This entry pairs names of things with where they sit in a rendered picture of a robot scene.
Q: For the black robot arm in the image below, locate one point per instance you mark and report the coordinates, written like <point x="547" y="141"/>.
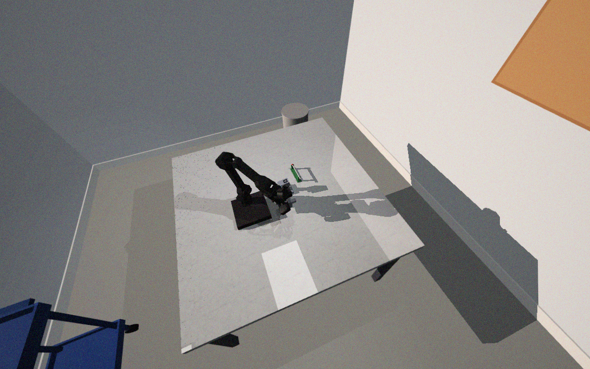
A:
<point x="225" y="162"/>

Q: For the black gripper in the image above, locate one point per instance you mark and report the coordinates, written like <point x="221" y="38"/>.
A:
<point x="284" y="208"/>

